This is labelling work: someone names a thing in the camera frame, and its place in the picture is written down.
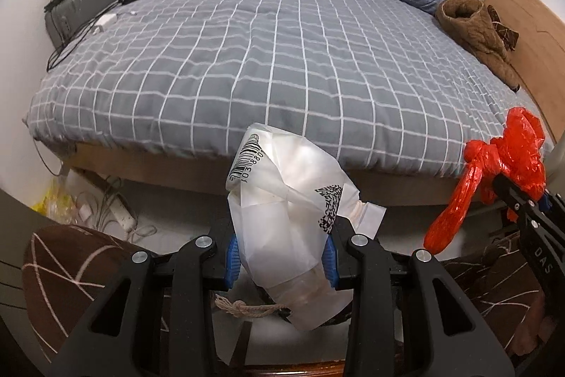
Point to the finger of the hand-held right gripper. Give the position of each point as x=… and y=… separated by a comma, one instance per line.
x=551, y=204
x=516, y=200

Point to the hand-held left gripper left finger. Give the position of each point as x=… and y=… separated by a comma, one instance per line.
x=231, y=266

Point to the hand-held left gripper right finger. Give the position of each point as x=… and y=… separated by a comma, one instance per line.
x=329, y=266

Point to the red plastic bag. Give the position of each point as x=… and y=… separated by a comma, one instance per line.
x=521, y=151

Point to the white plastic mailer bag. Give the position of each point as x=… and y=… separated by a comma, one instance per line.
x=287, y=204

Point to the person's right hand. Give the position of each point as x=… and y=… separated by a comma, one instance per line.
x=532, y=333

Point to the white power strip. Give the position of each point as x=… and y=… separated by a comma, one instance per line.
x=121, y=218

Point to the wooden headboard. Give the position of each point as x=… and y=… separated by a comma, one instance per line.
x=534, y=50

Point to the dark brown patterned cloth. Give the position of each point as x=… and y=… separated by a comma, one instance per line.
x=503, y=30

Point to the brown fleece garment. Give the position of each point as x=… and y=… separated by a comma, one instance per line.
x=472, y=32

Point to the yellow plastic bag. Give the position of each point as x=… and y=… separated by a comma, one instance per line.
x=53, y=202

